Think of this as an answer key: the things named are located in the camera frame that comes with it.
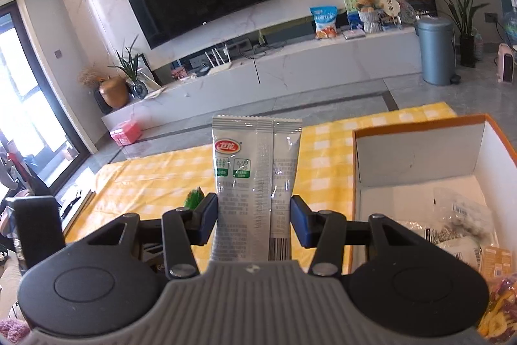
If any yellow checked tablecloth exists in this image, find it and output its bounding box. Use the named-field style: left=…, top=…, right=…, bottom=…
left=65, top=102, right=457, bottom=273

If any dried fruit snack packet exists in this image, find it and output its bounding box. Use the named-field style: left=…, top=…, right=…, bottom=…
left=477, top=275, right=517, bottom=341

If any pink heater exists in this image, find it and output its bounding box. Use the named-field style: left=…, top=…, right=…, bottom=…
left=496, top=43, right=517, bottom=84

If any grey-blue trash bin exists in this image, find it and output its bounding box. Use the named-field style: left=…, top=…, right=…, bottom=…
left=415, top=17, right=456, bottom=86

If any white round fan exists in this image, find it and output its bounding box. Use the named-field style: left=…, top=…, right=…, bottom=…
left=377, top=0, right=403, bottom=16

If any white marble television cabinet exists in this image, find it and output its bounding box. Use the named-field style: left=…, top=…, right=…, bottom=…
left=101, top=16, right=423, bottom=135

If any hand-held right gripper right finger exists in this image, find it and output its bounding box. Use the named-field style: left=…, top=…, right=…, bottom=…
left=290, top=195, right=431, bottom=276

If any plant in blue vase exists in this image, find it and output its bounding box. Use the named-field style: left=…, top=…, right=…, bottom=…
left=108, top=36, right=151, bottom=100

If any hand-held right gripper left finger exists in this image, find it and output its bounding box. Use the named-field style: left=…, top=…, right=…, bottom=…
left=87, top=192, right=219, bottom=279

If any clear speckled snack packet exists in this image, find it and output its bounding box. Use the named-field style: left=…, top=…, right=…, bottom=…
left=404, top=187, right=500, bottom=249

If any white cardboard box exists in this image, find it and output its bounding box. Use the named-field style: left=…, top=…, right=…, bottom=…
left=352, top=114, right=517, bottom=341

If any blue snack bag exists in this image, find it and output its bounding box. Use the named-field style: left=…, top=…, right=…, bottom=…
left=310, top=5, right=338, bottom=40

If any white snack packet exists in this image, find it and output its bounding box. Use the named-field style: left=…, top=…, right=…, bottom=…
left=438, top=236, right=482, bottom=269

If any orange snack packet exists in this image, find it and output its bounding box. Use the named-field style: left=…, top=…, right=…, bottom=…
left=479, top=246, right=514, bottom=282

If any grey snack packet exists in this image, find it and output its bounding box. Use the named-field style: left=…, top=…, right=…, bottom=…
left=211, top=115, right=303, bottom=263

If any green snack wrapper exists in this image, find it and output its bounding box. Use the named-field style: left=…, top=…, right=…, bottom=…
left=184, top=187, right=205, bottom=209

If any white router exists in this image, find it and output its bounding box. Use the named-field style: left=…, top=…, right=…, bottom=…
left=198, top=46, right=235, bottom=76

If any tall green potted plant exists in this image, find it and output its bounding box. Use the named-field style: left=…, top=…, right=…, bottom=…
left=420, top=0, right=493, bottom=68

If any gold vase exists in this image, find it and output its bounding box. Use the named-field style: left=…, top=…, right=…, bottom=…
left=99, top=76, right=130, bottom=110

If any sliding glass door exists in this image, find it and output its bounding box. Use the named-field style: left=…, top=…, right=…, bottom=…
left=0, top=0, right=98, bottom=188

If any pink box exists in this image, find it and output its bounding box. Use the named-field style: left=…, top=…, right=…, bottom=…
left=110, top=119, right=143, bottom=147

